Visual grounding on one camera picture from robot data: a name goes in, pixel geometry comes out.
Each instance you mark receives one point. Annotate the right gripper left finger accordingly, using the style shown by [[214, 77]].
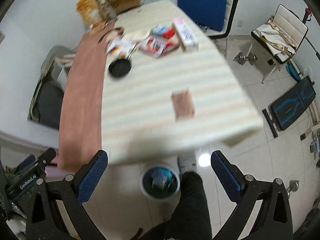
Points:
[[44, 220]]

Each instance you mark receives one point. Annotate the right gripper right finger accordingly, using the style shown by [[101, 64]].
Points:
[[274, 220]]

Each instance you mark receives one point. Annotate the white trash bin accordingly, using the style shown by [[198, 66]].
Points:
[[160, 182]]

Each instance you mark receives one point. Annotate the pink and striped tablecloth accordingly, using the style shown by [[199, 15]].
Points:
[[164, 106]]

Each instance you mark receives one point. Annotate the white chair with bag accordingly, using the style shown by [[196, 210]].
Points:
[[281, 36]]

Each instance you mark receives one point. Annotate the black trouser legs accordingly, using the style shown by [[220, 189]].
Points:
[[190, 219]]

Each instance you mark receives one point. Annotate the black round pouch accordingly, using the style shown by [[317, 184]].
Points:
[[119, 68]]

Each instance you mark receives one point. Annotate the metal dumbbell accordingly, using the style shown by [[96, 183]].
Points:
[[241, 58]]

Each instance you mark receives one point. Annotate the white medicine box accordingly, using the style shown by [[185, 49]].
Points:
[[120, 48]]

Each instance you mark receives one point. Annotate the pink white long box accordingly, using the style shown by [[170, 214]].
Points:
[[185, 34]]

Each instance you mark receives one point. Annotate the black blue workout bench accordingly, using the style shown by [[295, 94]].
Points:
[[283, 112]]

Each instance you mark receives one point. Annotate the grey right slipper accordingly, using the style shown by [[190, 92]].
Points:
[[187, 163]]

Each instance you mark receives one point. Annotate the red white snack wrapper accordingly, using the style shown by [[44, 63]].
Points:
[[157, 46]]

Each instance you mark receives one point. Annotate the orange snack bag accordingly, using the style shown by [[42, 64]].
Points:
[[88, 11]]

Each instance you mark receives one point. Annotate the clear glass bottle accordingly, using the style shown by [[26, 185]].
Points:
[[106, 10]]

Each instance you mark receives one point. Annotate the blue tissue packet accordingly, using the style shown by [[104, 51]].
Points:
[[163, 31]]

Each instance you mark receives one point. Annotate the blue cushioned chair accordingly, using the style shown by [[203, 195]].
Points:
[[214, 17]]

